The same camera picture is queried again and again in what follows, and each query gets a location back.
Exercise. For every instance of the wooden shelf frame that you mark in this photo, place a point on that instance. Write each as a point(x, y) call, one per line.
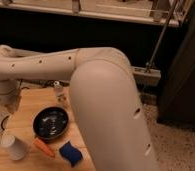
point(152, 12)

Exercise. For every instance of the white ceramic cup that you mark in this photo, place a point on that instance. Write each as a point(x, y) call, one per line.
point(15, 147)

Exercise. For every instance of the orange carrot toy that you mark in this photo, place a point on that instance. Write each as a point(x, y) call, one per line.
point(44, 147)

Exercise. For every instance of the metal pole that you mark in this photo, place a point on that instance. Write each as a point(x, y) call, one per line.
point(150, 63)

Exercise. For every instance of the small clear bottle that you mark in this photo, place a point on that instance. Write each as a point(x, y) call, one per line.
point(59, 93)

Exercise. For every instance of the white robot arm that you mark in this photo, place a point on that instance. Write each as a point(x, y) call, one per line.
point(104, 100)

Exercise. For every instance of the black round bowl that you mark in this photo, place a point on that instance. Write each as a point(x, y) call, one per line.
point(50, 123)

